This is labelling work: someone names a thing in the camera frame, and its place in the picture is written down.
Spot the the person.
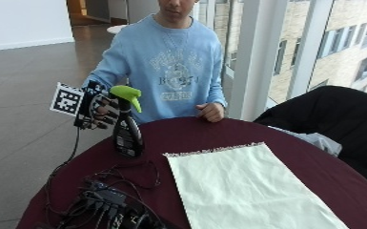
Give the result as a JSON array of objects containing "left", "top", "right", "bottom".
[{"left": 81, "top": 0, "right": 229, "bottom": 125}]

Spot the maroon tablecloth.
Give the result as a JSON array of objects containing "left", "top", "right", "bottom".
[{"left": 15, "top": 115, "right": 367, "bottom": 229}]

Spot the thin black cable loop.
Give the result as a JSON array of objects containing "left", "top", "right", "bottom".
[{"left": 83, "top": 159, "right": 163, "bottom": 193}]

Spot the black spray bottle green trigger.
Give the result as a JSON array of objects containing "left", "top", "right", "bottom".
[{"left": 108, "top": 84, "right": 147, "bottom": 158}]

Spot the white window pillar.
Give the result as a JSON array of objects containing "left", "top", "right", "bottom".
[{"left": 226, "top": 0, "right": 295, "bottom": 122}]

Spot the white marker cube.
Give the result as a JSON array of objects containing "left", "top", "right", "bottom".
[{"left": 48, "top": 81, "right": 85, "bottom": 118}]

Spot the white round table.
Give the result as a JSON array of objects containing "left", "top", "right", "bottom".
[{"left": 105, "top": 24, "right": 129, "bottom": 35}]

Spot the white cloth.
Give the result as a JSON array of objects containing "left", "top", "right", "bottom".
[{"left": 161, "top": 141, "right": 351, "bottom": 229}]

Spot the black electronics hub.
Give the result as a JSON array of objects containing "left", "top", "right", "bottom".
[{"left": 60, "top": 178, "right": 169, "bottom": 229}]

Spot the black chair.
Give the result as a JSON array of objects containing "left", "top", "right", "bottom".
[{"left": 253, "top": 84, "right": 367, "bottom": 194}]

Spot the white window mullion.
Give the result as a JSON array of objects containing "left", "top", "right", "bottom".
[{"left": 285, "top": 0, "right": 335, "bottom": 100}]

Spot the black glove cable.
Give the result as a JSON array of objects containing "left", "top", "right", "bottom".
[{"left": 43, "top": 126, "right": 83, "bottom": 225}]

